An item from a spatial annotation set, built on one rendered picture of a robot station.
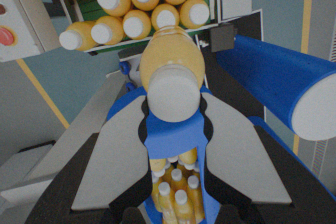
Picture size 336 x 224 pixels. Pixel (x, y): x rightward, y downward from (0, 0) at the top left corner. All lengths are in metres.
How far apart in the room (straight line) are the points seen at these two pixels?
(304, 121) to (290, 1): 1.25
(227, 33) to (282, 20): 1.31
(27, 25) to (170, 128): 0.38
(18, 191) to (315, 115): 1.01
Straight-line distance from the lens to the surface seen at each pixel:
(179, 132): 0.33
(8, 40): 0.50
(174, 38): 0.16
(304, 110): 0.72
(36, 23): 0.51
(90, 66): 1.68
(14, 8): 0.48
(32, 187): 0.71
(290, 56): 0.86
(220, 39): 0.51
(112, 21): 0.44
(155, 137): 0.33
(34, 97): 2.09
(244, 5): 0.69
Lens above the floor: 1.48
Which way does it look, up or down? 62 degrees down
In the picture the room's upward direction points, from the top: 175 degrees clockwise
